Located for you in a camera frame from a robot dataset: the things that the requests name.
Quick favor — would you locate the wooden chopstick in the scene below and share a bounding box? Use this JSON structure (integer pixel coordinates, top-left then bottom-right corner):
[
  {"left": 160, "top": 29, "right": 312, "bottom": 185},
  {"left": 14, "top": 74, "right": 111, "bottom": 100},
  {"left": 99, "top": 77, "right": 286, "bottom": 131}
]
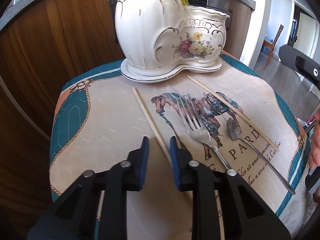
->
[
  {"left": 132, "top": 87, "right": 172, "bottom": 166},
  {"left": 187, "top": 75, "right": 279, "bottom": 152}
]

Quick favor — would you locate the silver flower spoon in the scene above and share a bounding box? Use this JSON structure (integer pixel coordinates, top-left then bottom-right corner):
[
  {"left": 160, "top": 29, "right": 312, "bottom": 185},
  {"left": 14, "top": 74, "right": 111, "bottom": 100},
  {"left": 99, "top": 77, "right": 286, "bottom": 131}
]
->
[{"left": 226, "top": 117, "right": 296, "bottom": 196}]

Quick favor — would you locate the silver metal fork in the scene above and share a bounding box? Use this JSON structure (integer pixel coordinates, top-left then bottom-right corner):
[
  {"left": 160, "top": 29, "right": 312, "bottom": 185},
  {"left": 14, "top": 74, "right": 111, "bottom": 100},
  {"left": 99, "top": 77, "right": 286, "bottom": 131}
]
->
[{"left": 177, "top": 98, "right": 232, "bottom": 170}]

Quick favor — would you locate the person right hand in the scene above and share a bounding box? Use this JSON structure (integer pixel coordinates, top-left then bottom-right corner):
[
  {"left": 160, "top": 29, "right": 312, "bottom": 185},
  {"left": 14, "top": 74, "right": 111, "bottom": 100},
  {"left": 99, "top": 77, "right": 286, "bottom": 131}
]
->
[{"left": 309, "top": 109, "right": 320, "bottom": 169}]

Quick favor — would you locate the wooden dining chair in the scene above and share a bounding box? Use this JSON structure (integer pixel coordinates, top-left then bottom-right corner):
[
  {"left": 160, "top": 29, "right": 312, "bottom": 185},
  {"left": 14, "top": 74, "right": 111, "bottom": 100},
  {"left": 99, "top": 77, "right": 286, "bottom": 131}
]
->
[{"left": 263, "top": 24, "right": 284, "bottom": 65}]

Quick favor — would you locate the wooden cabinet door right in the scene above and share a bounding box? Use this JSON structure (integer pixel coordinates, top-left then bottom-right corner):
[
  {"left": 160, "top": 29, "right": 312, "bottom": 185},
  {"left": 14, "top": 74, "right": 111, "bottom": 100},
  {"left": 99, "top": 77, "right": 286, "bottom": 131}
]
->
[{"left": 223, "top": 0, "right": 252, "bottom": 59}]

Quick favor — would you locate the wooden cabinet door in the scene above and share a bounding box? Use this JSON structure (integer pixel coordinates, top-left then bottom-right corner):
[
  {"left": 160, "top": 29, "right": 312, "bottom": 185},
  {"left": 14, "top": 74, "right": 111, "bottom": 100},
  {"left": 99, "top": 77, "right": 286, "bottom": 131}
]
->
[
  {"left": 0, "top": 0, "right": 126, "bottom": 140},
  {"left": 223, "top": 0, "right": 252, "bottom": 59}
]

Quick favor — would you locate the horse print quilted mat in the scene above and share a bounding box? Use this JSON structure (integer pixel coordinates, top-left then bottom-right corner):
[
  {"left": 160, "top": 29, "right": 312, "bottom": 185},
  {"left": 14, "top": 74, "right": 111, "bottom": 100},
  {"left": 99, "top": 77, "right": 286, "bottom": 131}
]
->
[{"left": 49, "top": 55, "right": 316, "bottom": 239}]

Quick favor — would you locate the white floral ceramic utensil holder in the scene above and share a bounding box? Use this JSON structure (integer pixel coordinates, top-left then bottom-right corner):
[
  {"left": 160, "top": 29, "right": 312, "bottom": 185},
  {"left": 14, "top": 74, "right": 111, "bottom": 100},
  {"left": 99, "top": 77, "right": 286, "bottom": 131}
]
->
[{"left": 114, "top": 0, "right": 228, "bottom": 83}]

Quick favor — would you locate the wooden cabinet door left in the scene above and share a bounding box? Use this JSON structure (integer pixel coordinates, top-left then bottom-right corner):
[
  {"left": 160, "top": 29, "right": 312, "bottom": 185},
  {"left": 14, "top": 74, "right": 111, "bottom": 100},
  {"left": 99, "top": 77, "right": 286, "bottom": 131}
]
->
[{"left": 0, "top": 0, "right": 126, "bottom": 140}]

